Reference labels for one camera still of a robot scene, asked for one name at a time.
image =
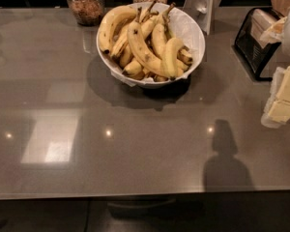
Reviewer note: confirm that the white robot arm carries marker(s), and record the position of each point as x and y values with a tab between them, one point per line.
277	109

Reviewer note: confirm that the small lower left banana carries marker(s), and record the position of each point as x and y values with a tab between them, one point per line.
132	68

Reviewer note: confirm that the long spotted centre banana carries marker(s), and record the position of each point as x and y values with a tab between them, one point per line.
136	36

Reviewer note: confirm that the spotted right edge banana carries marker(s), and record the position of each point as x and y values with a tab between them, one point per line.
185	56

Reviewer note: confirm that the front right banana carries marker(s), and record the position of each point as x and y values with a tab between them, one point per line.
169	58

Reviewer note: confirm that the banana behind centre banana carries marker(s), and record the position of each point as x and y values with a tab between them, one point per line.
147	20

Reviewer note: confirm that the upright middle banana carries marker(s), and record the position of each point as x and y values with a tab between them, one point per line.
158	36

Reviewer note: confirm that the large left banana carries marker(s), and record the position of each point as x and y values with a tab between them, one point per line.
109	23

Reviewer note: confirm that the white stand behind bowl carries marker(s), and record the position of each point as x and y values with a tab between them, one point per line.
203	12

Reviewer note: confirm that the left glass jar with granola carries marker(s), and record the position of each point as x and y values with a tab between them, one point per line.
87	12

